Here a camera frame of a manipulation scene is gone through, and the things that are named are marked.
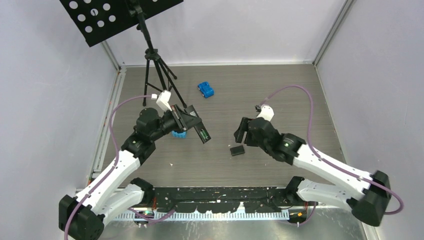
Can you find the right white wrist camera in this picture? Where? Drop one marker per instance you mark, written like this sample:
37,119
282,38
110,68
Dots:
264,111

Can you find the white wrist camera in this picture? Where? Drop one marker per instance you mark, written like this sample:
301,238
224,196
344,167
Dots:
162,100
264,111

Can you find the blue green white block stack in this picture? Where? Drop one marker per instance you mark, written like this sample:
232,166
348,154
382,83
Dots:
180,135

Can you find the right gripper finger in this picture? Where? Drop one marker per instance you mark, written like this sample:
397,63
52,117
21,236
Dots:
244,124
239,136

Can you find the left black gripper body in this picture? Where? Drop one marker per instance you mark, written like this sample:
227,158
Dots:
178,117

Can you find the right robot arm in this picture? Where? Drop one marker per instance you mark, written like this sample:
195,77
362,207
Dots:
350,189

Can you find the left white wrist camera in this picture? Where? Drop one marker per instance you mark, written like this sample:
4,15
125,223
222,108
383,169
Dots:
162,100

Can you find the black remote with buttons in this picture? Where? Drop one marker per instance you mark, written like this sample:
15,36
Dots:
200,136

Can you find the blue toy car block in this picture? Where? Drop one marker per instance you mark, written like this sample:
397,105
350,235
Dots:
205,89

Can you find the aluminium frame rail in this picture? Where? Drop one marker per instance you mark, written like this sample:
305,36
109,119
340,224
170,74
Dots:
141,212

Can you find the green battery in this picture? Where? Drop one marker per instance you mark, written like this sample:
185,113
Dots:
204,134

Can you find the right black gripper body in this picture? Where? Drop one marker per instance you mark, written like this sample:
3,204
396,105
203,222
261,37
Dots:
251,141

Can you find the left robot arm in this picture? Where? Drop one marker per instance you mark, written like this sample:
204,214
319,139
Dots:
84,216

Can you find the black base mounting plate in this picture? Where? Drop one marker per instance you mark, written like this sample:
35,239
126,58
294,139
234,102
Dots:
220,200

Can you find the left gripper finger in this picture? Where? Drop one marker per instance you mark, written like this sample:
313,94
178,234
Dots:
197,124
187,114

